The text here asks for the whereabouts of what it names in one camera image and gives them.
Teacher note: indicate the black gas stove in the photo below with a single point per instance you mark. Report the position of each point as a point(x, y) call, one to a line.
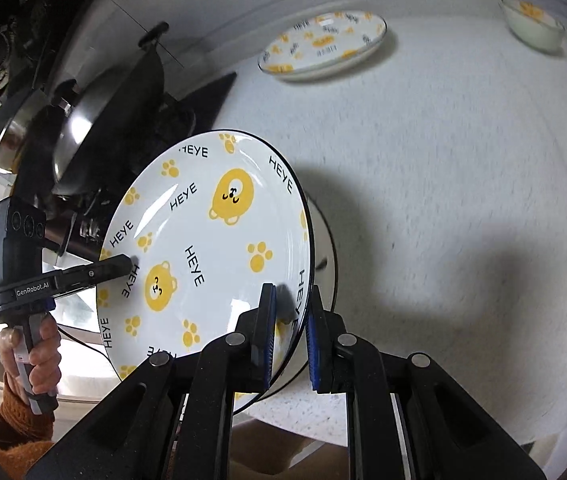
point(213, 95)

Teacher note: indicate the person's left hand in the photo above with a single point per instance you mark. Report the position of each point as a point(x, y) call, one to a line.
point(46, 355)

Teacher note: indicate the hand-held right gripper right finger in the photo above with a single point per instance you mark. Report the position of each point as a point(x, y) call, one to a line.
point(313, 355)

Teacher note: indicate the person's left forearm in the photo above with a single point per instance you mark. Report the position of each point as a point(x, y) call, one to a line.
point(8, 435)

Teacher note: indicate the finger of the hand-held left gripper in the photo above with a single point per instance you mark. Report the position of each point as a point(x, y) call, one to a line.
point(93, 274)

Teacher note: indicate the white bowl with yellow print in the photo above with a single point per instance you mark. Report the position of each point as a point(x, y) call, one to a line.
point(533, 22)

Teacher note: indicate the steel wok lid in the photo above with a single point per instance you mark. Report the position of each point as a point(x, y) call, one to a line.
point(93, 130)

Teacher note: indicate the yellow bear print plate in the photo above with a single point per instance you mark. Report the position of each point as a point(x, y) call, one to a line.
point(323, 45)
point(323, 245)
point(203, 240)

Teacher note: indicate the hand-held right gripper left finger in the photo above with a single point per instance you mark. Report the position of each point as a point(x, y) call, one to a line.
point(266, 340)

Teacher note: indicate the steel basin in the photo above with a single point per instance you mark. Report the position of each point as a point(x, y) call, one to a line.
point(13, 135)

